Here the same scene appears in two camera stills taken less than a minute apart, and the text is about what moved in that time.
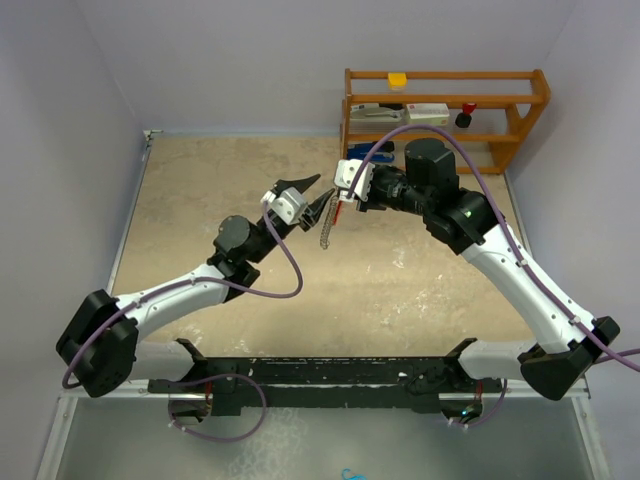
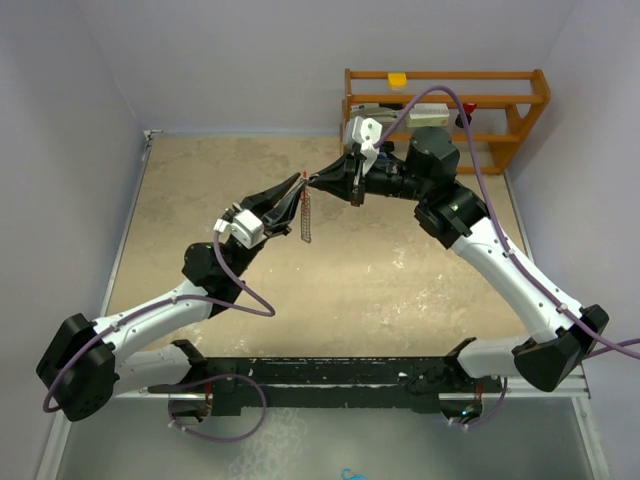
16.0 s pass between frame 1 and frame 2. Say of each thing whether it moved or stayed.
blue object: stayed
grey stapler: stayed
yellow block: stayed
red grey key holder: moved
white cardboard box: stayed
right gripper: moved
